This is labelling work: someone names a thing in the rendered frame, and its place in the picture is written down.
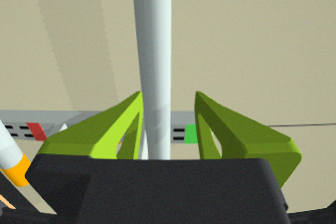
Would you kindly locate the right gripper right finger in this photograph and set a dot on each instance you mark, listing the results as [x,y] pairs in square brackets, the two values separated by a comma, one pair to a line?
[242,137]

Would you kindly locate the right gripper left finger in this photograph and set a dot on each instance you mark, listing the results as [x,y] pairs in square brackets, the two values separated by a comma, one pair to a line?
[98,136]

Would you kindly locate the grey metal bar with green end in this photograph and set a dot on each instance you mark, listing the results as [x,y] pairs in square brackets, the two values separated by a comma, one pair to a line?
[153,34]

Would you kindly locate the dark grey wall panel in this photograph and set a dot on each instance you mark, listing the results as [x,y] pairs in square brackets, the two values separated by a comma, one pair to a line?
[273,61]

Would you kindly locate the grey metal bar with yellow ends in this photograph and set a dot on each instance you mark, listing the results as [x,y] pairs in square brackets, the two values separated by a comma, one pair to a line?
[13,161]

